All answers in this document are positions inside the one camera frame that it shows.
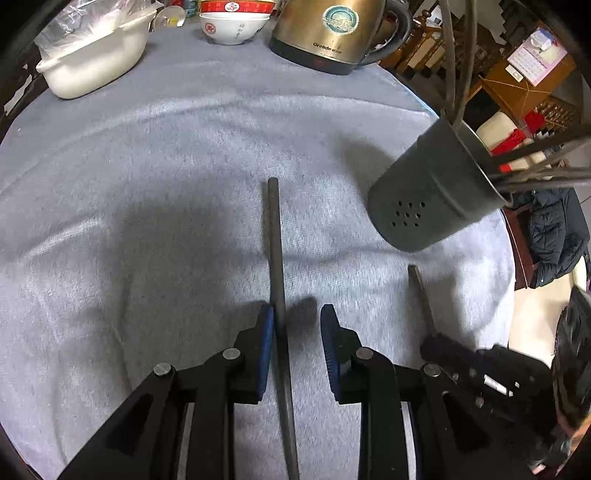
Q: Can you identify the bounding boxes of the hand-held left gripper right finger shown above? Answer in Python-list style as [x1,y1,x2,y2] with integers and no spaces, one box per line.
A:
[321,304,532,480]

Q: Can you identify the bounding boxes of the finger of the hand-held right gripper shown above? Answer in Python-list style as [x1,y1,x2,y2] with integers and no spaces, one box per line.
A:
[421,333,486,394]

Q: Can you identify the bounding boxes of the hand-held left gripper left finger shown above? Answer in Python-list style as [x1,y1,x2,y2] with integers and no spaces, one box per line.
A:
[58,303,275,480]

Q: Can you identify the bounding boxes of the dark grey chopstick holder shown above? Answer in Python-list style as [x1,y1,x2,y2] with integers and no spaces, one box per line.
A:
[368,117,513,253]

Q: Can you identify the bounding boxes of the bundle of dark chopsticks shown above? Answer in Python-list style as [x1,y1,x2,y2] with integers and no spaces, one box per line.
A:
[436,0,591,192]

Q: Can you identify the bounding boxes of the black jacket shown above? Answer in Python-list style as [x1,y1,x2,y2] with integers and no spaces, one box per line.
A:
[512,185,591,289]

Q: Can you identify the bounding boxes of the grey table cloth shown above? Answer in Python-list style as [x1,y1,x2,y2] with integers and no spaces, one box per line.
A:
[0,21,516,480]

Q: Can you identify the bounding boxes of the red cloth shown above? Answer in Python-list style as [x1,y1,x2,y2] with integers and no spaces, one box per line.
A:
[491,111,551,154]

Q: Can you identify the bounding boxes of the white chair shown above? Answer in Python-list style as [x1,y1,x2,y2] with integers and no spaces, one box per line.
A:
[475,111,555,178]

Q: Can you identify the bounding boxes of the gold electric kettle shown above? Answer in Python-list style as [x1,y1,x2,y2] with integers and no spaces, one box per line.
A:
[269,0,413,76]

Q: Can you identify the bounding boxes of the white bowl with red emblem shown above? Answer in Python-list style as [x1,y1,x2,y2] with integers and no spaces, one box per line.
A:
[198,11,271,46]

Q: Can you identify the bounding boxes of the desk calendar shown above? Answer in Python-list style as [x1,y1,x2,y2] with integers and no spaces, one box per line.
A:
[505,28,568,86]

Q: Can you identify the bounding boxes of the white plastic basin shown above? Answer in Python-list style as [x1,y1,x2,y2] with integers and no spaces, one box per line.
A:
[36,7,158,100]

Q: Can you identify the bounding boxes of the red rimmed white bowl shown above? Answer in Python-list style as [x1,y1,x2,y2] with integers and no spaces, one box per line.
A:
[200,0,276,16]

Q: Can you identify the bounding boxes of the small clear dish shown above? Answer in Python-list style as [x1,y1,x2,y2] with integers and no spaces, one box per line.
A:
[154,4,188,28]

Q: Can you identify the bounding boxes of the dark carved wooden chair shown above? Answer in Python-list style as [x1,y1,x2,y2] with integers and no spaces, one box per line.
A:
[0,0,51,144]

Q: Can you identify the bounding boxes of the clear plastic bag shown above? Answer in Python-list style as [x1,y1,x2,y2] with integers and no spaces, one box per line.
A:
[34,0,155,61]

